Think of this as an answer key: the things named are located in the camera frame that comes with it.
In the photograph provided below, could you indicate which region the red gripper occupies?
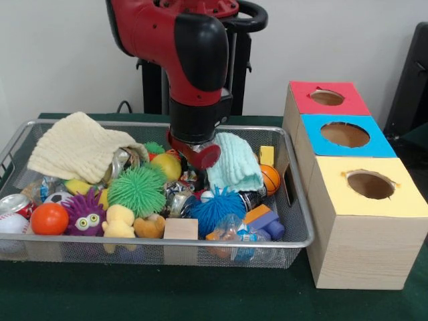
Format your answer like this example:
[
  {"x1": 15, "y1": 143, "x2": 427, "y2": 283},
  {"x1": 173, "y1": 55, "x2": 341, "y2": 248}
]
[{"x1": 166, "y1": 130, "x2": 221, "y2": 190}]

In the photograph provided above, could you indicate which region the light blue fluffy cloth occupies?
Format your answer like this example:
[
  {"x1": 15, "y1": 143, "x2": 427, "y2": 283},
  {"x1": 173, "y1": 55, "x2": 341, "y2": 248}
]
[{"x1": 206, "y1": 132, "x2": 264, "y2": 192}]

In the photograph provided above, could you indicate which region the cream muslin cloth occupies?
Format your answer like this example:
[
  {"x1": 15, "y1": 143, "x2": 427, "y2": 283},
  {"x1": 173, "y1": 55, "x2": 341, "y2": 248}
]
[{"x1": 27, "y1": 111, "x2": 150, "y2": 185}]

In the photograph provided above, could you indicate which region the silver mesh bin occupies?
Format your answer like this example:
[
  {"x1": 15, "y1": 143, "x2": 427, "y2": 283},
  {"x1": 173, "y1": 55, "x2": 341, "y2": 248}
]
[{"x1": 0, "y1": 119, "x2": 316, "y2": 270}]

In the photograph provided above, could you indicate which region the wooden three-hole box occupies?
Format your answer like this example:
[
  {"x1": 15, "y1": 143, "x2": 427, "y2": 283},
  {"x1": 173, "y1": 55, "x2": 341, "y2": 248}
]
[{"x1": 282, "y1": 80, "x2": 428, "y2": 290}]

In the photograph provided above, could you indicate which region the blue spiky rubber ball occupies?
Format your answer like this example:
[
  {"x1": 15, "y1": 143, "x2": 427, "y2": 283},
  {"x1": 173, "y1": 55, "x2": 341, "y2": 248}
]
[{"x1": 190, "y1": 186, "x2": 247, "y2": 240}]

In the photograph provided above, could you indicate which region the yellow smooth ball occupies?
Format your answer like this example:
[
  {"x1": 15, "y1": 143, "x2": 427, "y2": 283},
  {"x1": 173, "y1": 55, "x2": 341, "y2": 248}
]
[{"x1": 150, "y1": 152, "x2": 183, "y2": 178}]

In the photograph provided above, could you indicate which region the green spiky rubber ball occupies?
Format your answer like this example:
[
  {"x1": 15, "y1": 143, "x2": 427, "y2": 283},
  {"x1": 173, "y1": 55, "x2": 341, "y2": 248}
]
[{"x1": 107, "y1": 165, "x2": 167, "y2": 218}]

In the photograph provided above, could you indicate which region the orange toy basketball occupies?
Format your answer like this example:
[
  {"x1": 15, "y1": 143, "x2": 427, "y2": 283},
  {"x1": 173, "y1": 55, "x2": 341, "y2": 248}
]
[{"x1": 259, "y1": 164, "x2": 281, "y2": 196}]

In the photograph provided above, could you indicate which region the yellow plush duck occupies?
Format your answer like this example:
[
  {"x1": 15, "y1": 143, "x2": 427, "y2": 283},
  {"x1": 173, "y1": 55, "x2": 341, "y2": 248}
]
[{"x1": 102, "y1": 204, "x2": 137, "y2": 239}]

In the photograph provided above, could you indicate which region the dark green table cloth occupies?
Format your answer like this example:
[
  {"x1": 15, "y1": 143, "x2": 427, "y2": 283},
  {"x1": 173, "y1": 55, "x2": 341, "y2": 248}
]
[
  {"x1": 397, "y1": 122, "x2": 428, "y2": 161},
  {"x1": 0, "y1": 112, "x2": 428, "y2": 321}
]

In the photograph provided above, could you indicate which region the purple spiky monster toy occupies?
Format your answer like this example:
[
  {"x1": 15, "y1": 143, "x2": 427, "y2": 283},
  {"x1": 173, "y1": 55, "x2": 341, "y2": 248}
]
[{"x1": 62, "y1": 191, "x2": 108, "y2": 237}]

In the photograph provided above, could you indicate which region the orange smooth ball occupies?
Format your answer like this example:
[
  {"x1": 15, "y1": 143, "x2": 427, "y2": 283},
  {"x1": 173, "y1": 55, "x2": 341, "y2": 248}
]
[{"x1": 30, "y1": 202, "x2": 70, "y2": 235}]

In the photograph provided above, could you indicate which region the white baseball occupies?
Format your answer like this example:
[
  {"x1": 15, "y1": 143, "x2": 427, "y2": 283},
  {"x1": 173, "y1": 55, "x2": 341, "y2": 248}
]
[{"x1": 0, "y1": 212, "x2": 31, "y2": 235}]

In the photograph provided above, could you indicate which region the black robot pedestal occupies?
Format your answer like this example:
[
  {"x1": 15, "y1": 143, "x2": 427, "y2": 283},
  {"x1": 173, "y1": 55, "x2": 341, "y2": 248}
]
[{"x1": 135, "y1": 0, "x2": 268, "y2": 116}]

